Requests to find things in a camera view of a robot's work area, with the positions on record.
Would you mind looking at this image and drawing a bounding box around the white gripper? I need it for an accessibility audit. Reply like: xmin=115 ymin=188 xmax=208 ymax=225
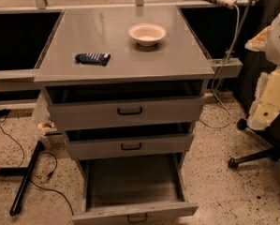
xmin=244 ymin=26 xmax=280 ymax=130

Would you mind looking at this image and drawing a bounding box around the grey bottom drawer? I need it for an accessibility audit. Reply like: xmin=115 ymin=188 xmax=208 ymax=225
xmin=72 ymin=154 xmax=198 ymax=225

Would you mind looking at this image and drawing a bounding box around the grey drawer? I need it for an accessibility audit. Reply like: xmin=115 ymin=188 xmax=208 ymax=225
xmin=46 ymin=81 xmax=204 ymax=130
xmin=72 ymin=154 xmax=198 ymax=225
xmin=66 ymin=123 xmax=194 ymax=160

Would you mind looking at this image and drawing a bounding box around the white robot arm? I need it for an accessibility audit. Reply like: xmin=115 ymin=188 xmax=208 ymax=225
xmin=244 ymin=13 xmax=280 ymax=130

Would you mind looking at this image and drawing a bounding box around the grey top drawer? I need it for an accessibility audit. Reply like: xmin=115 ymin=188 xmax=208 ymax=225
xmin=46 ymin=81 xmax=204 ymax=130

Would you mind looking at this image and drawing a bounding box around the grey drawer cabinet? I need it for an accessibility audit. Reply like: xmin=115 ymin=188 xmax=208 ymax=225
xmin=33 ymin=5 xmax=216 ymax=173

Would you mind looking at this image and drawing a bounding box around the grey middle drawer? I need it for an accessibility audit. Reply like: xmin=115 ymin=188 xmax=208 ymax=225
xmin=66 ymin=123 xmax=194 ymax=160

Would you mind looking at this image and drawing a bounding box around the black office chair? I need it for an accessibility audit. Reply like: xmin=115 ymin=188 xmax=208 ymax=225
xmin=228 ymin=103 xmax=280 ymax=214

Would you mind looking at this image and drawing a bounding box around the white bowl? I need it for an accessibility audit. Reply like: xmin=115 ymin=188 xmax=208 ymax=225
xmin=129 ymin=23 xmax=167 ymax=47

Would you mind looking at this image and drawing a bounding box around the blue striped sock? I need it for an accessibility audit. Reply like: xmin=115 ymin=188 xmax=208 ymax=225
xmin=75 ymin=52 xmax=111 ymax=66

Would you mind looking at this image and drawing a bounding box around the clear plastic bag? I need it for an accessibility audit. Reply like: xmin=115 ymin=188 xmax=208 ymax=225
xmin=32 ymin=94 xmax=64 ymax=147

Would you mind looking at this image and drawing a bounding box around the black metal stand leg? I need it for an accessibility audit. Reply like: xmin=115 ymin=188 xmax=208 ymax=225
xmin=0 ymin=141 xmax=44 ymax=216

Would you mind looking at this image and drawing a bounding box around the white cable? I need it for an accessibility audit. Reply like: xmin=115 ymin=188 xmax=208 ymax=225
xmin=198 ymin=4 xmax=241 ymax=129

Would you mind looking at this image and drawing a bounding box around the black floor cable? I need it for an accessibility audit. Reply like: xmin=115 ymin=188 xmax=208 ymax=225
xmin=0 ymin=108 xmax=75 ymax=217

